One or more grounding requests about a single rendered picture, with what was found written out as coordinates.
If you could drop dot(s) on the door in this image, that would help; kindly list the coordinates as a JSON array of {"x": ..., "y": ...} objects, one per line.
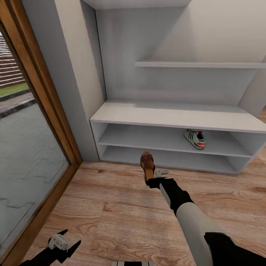
[{"x": 38, "y": 153}]

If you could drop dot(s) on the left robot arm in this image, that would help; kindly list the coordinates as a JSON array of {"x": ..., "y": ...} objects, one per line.
[{"x": 57, "y": 249}]

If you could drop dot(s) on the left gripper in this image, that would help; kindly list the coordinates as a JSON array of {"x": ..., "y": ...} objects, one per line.
[{"x": 49, "y": 256}]

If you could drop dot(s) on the gym shoe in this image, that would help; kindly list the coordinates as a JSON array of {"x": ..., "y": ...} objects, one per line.
[{"x": 196, "y": 138}]

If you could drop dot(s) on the sandal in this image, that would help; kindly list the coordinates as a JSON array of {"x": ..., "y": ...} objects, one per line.
[{"x": 147, "y": 165}]

